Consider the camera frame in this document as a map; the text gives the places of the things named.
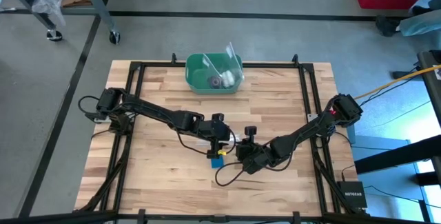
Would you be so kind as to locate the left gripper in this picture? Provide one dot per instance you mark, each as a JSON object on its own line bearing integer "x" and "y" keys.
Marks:
{"x": 215, "y": 131}

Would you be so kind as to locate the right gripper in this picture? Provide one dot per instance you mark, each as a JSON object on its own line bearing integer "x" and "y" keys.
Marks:
{"x": 256, "y": 156}

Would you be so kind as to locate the blue elastic bandage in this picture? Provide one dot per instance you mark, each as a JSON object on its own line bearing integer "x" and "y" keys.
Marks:
{"x": 217, "y": 163}

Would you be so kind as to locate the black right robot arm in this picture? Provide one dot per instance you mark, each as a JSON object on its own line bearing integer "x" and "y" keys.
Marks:
{"x": 310, "y": 127}

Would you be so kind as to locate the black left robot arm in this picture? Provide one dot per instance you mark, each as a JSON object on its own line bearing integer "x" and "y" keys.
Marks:
{"x": 155, "y": 110}

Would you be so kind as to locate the dark tape roll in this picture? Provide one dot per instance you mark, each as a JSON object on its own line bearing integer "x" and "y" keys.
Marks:
{"x": 215, "y": 81}

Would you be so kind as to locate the white gauze roll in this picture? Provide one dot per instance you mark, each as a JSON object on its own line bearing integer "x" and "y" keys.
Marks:
{"x": 226, "y": 79}
{"x": 233, "y": 78}

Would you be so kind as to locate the green plastic bin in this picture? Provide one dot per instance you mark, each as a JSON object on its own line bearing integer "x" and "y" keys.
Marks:
{"x": 198, "y": 79}

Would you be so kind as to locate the white mounting plate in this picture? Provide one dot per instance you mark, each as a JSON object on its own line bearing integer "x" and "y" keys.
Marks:
{"x": 311, "y": 118}

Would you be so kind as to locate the black desk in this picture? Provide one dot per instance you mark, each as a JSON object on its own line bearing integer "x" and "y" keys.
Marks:
{"x": 396, "y": 155}

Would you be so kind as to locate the grey metal table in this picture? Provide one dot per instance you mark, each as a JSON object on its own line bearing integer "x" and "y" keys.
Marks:
{"x": 94, "y": 1}

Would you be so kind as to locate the person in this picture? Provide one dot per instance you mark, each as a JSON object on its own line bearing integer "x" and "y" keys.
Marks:
{"x": 420, "y": 24}

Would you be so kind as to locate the crumpled plastic wrap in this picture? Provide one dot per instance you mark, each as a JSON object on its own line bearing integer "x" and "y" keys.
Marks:
{"x": 50, "y": 0}

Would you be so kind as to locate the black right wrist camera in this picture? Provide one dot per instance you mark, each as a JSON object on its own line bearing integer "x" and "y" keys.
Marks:
{"x": 250, "y": 131}

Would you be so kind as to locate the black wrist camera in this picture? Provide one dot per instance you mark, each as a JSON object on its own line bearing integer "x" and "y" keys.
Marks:
{"x": 250, "y": 131}
{"x": 217, "y": 117}

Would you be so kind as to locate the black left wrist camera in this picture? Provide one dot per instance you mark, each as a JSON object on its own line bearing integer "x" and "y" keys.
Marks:
{"x": 217, "y": 117}

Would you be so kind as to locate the black table rig frame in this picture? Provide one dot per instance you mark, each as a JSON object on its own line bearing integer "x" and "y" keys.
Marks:
{"x": 155, "y": 65}

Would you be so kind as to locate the black network switch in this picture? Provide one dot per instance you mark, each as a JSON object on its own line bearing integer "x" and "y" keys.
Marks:
{"x": 351, "y": 194}

